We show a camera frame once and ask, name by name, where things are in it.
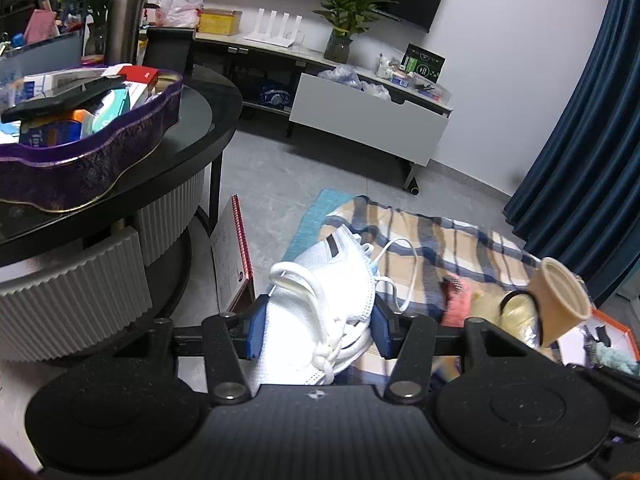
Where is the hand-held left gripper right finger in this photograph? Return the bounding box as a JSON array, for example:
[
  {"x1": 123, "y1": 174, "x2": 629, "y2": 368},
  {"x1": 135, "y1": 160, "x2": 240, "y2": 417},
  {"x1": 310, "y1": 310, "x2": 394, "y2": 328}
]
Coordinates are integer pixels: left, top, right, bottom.
[{"x1": 372, "y1": 297, "x2": 543, "y2": 406}]

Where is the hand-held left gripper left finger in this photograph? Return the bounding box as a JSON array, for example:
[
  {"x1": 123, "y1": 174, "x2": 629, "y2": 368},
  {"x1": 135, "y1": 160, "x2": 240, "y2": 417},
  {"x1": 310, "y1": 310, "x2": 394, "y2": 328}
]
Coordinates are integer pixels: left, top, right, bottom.
[{"x1": 145, "y1": 296, "x2": 268, "y2": 406}]

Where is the white face masks bundle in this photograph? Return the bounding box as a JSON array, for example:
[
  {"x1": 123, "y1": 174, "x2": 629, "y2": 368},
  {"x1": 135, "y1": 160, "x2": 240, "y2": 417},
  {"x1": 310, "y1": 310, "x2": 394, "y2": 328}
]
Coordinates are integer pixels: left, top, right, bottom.
[{"x1": 247, "y1": 224, "x2": 417, "y2": 387}]

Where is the orange white box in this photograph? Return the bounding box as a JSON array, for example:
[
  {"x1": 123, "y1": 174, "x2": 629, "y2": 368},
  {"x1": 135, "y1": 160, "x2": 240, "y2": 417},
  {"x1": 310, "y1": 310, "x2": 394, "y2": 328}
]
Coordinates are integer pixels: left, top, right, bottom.
[{"x1": 556, "y1": 306, "x2": 640, "y2": 377}]

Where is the red spiral notebook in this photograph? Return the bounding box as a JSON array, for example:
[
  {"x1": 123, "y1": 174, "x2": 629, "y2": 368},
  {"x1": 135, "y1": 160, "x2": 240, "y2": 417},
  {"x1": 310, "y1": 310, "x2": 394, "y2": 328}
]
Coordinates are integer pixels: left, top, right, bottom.
[{"x1": 210, "y1": 193, "x2": 257, "y2": 314}]

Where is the pink fluffy checkered slipper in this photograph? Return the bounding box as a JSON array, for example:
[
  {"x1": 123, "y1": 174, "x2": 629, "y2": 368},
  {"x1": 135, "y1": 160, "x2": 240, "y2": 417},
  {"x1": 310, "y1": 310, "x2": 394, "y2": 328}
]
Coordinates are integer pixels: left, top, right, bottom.
[{"x1": 441, "y1": 274, "x2": 474, "y2": 329}]

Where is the plaid blanket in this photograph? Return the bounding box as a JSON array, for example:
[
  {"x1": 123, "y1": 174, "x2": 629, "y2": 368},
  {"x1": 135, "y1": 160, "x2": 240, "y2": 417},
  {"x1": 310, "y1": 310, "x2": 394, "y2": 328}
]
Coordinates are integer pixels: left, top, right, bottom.
[{"x1": 281, "y1": 188, "x2": 562, "y2": 387}]

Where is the beige cup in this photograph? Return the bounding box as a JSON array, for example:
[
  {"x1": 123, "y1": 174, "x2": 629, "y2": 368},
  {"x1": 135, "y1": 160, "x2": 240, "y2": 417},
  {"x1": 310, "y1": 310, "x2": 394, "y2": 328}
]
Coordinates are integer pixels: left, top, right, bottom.
[{"x1": 529, "y1": 257, "x2": 594, "y2": 349}]

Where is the white cabinet drawer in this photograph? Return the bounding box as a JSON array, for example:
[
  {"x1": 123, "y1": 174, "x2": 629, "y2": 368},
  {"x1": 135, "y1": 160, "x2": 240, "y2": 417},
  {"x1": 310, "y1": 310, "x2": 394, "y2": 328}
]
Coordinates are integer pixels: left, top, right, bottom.
[{"x1": 288, "y1": 72, "x2": 451, "y2": 169}]

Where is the round black coffee table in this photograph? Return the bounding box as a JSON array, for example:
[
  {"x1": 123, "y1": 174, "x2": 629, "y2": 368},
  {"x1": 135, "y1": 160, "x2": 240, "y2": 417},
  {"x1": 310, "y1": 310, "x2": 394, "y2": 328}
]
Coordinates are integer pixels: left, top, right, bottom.
[{"x1": 0, "y1": 61, "x2": 245, "y2": 364}]

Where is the purple patterned tin tray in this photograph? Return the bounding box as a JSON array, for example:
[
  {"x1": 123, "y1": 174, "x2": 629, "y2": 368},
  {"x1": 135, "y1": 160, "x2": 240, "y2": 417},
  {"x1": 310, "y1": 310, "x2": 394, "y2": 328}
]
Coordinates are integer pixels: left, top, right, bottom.
[{"x1": 0, "y1": 66, "x2": 185, "y2": 213}]

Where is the blue item under cabinet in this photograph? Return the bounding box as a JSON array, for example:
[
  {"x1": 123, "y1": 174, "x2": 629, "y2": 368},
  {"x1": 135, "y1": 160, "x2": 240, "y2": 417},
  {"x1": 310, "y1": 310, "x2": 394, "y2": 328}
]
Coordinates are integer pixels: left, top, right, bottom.
[{"x1": 256, "y1": 84, "x2": 292, "y2": 109}]

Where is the pile of small desk items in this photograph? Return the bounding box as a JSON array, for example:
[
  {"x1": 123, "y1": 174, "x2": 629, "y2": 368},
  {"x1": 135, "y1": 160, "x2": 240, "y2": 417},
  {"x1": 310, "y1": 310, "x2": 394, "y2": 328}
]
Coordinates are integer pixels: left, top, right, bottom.
[{"x1": 375, "y1": 52, "x2": 452, "y2": 104}]

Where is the clear plastic bags bundle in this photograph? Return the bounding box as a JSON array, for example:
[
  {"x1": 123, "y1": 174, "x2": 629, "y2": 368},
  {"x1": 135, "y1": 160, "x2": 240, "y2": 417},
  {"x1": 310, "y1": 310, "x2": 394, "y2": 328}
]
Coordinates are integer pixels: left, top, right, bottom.
[{"x1": 316, "y1": 64, "x2": 393, "y2": 102}]

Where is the blue curtain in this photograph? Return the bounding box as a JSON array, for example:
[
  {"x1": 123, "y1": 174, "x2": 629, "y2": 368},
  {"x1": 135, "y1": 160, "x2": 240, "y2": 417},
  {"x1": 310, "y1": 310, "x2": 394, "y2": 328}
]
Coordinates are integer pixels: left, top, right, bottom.
[{"x1": 501, "y1": 0, "x2": 640, "y2": 307}]

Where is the green black box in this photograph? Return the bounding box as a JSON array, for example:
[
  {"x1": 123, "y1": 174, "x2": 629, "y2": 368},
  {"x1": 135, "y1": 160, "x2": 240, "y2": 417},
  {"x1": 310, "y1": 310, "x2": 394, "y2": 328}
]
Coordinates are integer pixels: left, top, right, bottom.
[{"x1": 401, "y1": 43, "x2": 447, "y2": 84}]

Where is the grey television cabinet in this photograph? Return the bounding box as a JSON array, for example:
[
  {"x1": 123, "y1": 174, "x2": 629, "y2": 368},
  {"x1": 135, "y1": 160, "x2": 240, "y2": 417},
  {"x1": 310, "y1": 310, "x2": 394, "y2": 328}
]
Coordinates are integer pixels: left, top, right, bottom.
[{"x1": 191, "y1": 31, "x2": 456, "y2": 194}]

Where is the red small box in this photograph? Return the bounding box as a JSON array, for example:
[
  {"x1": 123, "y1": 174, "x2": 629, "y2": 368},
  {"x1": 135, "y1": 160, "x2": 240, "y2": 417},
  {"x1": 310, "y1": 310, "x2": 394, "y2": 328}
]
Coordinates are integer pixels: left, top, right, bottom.
[{"x1": 119, "y1": 64, "x2": 161, "y2": 87}]

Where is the black stand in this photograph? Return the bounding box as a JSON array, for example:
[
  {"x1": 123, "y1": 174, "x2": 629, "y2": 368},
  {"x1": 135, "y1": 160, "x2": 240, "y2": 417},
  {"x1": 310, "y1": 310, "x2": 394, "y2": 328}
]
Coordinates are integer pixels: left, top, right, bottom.
[{"x1": 144, "y1": 26, "x2": 196, "y2": 76}]

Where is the black remote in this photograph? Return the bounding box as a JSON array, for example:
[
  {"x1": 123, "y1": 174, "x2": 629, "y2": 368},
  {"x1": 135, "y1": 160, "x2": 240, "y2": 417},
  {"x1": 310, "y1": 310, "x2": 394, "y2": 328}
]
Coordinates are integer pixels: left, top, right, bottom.
[{"x1": 0, "y1": 76, "x2": 129, "y2": 124}]

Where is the white router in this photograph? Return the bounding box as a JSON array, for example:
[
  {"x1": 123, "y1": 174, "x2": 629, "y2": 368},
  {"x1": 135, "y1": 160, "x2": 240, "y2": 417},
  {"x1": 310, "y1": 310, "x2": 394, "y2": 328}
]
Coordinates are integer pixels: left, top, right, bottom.
[{"x1": 243, "y1": 7, "x2": 307, "y2": 49}]

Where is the yellow tin box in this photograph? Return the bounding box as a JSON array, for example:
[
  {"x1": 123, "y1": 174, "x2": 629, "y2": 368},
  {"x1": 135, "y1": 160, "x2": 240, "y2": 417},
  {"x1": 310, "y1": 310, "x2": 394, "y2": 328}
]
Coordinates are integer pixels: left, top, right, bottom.
[{"x1": 197, "y1": 8, "x2": 244, "y2": 36}]

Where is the small potted plant dark vase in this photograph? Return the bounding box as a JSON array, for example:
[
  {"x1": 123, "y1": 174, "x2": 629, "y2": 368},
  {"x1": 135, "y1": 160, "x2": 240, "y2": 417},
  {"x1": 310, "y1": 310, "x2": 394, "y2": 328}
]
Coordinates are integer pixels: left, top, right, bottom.
[{"x1": 311, "y1": 0, "x2": 397, "y2": 64}]

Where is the stainless steel tumbler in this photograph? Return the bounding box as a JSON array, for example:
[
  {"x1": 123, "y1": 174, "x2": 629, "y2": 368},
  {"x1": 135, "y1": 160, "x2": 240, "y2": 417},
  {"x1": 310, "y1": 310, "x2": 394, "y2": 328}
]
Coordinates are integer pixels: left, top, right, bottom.
[{"x1": 103, "y1": 0, "x2": 146, "y2": 67}]

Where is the white plastic bag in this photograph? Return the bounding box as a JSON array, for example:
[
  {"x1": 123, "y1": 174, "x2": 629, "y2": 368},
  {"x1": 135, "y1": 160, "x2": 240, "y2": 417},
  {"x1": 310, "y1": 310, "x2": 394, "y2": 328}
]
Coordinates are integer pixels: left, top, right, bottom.
[{"x1": 156, "y1": 0, "x2": 205, "y2": 29}]

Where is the grey flat box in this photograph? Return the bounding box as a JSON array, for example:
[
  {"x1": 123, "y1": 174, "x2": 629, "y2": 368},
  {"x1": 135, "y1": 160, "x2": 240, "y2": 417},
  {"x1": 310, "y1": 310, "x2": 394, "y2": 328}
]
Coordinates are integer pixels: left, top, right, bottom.
[{"x1": 0, "y1": 29, "x2": 84, "y2": 79}]

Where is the pink box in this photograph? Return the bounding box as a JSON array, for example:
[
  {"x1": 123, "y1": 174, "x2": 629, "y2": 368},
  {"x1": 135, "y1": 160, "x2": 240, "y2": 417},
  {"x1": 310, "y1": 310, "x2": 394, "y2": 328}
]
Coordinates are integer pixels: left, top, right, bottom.
[{"x1": 23, "y1": 8, "x2": 61, "y2": 44}]

